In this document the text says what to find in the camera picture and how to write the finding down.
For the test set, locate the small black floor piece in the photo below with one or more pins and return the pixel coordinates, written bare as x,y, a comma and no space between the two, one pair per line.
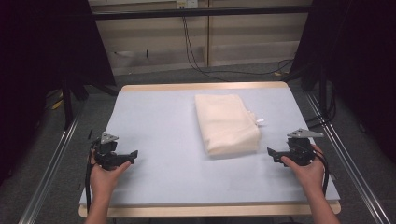
90,134

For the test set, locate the cream towel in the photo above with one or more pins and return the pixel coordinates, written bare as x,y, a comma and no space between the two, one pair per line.
225,124

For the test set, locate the white towel tag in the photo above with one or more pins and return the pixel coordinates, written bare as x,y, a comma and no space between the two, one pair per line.
260,121

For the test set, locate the wooden table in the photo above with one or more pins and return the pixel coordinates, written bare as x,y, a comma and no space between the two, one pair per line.
202,86

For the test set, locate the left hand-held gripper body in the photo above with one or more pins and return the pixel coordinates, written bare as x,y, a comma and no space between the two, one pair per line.
106,148

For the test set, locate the light blue foam mat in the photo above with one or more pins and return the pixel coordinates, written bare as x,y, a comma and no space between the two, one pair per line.
162,130

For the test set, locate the person's left hand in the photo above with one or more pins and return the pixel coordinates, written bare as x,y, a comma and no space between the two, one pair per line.
104,180

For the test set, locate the black metal stand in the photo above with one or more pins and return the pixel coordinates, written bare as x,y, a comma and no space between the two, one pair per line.
67,105

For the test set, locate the white wall outlet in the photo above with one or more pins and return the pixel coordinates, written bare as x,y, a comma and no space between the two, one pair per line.
186,3

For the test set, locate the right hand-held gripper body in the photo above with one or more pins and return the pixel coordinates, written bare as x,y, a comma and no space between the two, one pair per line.
300,149

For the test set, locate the metal floor rail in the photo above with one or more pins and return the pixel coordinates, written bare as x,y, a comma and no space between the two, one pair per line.
351,174
46,177

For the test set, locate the black horizontal bar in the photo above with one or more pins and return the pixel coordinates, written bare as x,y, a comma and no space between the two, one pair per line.
199,12

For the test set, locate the person's right hand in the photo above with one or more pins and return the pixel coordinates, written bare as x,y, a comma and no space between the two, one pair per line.
306,175

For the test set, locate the black curtain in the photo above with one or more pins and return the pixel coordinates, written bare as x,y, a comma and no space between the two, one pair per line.
361,62
40,56

